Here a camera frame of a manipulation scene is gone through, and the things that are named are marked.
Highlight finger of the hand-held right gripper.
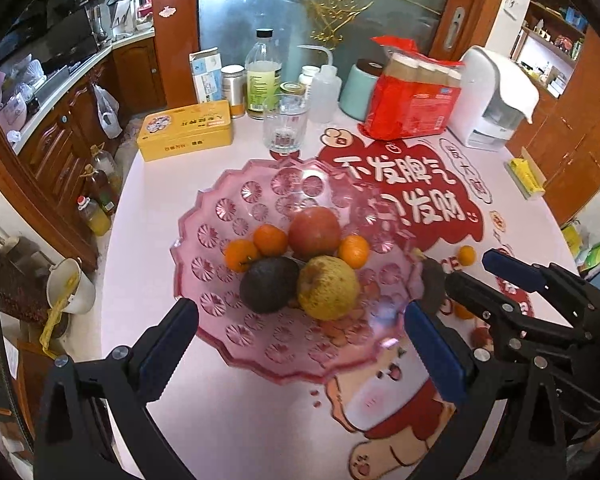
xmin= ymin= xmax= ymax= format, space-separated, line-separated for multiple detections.
xmin=482 ymin=249 xmax=600 ymax=331
xmin=442 ymin=270 xmax=596 ymax=361

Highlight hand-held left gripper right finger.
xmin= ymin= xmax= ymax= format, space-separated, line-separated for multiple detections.
xmin=404 ymin=303 xmax=567 ymax=480

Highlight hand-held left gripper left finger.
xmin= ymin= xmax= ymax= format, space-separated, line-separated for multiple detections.
xmin=34 ymin=297 xmax=201 ymax=480

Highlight pink glass fruit bowl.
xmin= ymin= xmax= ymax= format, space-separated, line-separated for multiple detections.
xmin=169 ymin=156 xmax=428 ymax=386

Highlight dark avocado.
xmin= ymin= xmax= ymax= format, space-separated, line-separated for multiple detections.
xmin=239 ymin=257 xmax=300 ymax=315

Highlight yellow spotted pear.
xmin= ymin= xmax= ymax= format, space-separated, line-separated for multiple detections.
xmin=297 ymin=256 xmax=361 ymax=321

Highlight red apple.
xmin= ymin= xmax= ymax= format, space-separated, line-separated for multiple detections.
xmin=287 ymin=207 xmax=342 ymax=257

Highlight white bucket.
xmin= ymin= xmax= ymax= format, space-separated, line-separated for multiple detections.
xmin=46 ymin=258 xmax=97 ymax=316

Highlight yellow plastic ladle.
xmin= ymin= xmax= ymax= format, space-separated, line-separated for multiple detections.
xmin=40 ymin=270 xmax=78 ymax=356

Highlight cooking oil bottle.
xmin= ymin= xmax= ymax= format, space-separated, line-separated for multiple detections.
xmin=91 ymin=144 xmax=123 ymax=196
xmin=76 ymin=195 xmax=112 ymax=237
xmin=82 ymin=164 xmax=118 ymax=216

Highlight white countertop appliance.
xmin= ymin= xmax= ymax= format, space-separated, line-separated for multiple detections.
xmin=447 ymin=46 xmax=538 ymax=150

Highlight white towel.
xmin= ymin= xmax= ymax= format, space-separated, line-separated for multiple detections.
xmin=495 ymin=57 xmax=540 ymax=123

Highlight red paper cup pack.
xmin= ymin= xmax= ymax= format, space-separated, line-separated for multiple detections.
xmin=362 ymin=36 xmax=465 ymax=141

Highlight yellow tin box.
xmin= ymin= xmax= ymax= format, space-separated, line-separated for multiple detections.
xmin=136 ymin=100 xmax=232 ymax=162

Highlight wooden kitchen cabinet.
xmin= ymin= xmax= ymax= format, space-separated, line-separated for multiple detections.
xmin=0 ymin=35 xmax=166 ymax=266

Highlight teal canister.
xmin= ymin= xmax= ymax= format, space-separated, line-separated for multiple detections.
xmin=339 ymin=59 xmax=387 ymax=122

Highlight white plastic bag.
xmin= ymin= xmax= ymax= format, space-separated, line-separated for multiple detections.
xmin=91 ymin=82 xmax=123 ymax=140

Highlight white squeeze bottle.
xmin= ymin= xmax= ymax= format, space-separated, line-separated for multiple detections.
xmin=297 ymin=45 xmax=342 ymax=124

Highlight clear drinking glass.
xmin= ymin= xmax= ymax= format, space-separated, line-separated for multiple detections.
xmin=262 ymin=94 xmax=311 ymax=153

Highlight metal can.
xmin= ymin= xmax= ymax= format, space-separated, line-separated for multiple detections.
xmin=221 ymin=65 xmax=247 ymax=119

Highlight white blue carton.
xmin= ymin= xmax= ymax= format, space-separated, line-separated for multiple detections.
xmin=189 ymin=46 xmax=222 ymax=105

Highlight glass bottle green label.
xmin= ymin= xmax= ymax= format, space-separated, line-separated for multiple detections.
xmin=245 ymin=28 xmax=282 ymax=121

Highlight black range hood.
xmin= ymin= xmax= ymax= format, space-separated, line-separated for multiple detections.
xmin=0 ymin=0 xmax=101 ymax=81

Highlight frosted glass sliding door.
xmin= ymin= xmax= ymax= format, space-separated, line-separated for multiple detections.
xmin=197 ymin=0 xmax=461 ymax=86

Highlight wooden wall cabinet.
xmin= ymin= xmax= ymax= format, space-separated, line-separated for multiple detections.
xmin=505 ymin=0 xmax=600 ymax=221

